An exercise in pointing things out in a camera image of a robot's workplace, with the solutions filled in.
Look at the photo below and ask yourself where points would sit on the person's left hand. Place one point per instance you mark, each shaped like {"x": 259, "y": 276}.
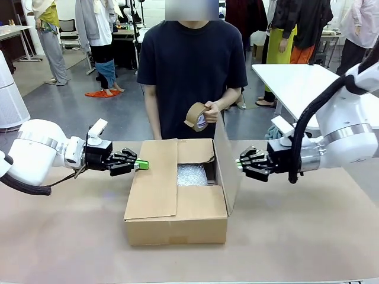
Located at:
{"x": 211, "y": 112}

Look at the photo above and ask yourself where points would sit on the teal cloth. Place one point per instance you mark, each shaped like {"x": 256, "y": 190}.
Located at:
{"x": 273, "y": 132}

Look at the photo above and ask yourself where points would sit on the small cardboard box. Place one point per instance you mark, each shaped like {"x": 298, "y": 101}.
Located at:
{"x": 258, "y": 51}

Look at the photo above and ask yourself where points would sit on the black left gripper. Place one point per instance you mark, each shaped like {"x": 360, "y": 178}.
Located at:
{"x": 99, "y": 156}

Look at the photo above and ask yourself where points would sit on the person's right forearm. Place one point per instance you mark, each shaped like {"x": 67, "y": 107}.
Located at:
{"x": 153, "y": 115}

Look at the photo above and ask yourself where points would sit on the brown packing tape roll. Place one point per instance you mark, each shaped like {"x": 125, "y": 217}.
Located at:
{"x": 197, "y": 119}

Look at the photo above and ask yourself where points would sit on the white side table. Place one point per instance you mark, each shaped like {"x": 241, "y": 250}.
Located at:
{"x": 17, "y": 38}

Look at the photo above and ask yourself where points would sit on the orange cloth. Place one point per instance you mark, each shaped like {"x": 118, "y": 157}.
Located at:
{"x": 102, "y": 93}

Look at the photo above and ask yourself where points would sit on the person in black t-shirt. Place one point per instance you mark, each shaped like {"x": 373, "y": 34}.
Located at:
{"x": 192, "y": 74}

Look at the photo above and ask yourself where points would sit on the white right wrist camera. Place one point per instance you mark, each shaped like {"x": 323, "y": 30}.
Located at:
{"x": 282, "y": 127}

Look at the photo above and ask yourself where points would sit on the person's left forearm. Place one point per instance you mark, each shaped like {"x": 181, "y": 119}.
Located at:
{"x": 229, "y": 99}

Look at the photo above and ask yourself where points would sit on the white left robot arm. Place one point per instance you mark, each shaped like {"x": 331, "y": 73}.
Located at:
{"x": 38, "y": 154}

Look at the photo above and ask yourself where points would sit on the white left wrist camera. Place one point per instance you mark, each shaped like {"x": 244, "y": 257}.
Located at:
{"x": 97, "y": 131}

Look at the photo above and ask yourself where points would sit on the white tilted table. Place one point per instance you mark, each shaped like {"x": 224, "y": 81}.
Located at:
{"x": 299, "y": 85}

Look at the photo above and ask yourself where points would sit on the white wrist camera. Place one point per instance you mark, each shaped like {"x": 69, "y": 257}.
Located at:
{"x": 97, "y": 131}
{"x": 282, "y": 127}

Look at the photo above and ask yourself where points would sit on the brown cardboard box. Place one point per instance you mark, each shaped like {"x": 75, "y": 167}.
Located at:
{"x": 177, "y": 213}

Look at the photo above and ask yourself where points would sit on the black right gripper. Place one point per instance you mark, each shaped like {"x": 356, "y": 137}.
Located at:
{"x": 281, "y": 156}

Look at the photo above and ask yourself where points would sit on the white air purifier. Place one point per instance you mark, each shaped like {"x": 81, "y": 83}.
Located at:
{"x": 10, "y": 100}

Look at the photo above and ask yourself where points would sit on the clear bubble wrap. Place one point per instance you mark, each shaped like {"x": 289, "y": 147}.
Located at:
{"x": 192, "y": 176}

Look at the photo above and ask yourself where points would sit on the dark red hanging garment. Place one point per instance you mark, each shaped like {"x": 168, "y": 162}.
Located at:
{"x": 245, "y": 20}

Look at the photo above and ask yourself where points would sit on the black office chair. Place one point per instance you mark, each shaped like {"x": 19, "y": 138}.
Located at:
{"x": 70, "y": 32}

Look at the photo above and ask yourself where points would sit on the mannequin in orange trousers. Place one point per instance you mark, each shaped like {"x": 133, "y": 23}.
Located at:
{"x": 308, "y": 29}

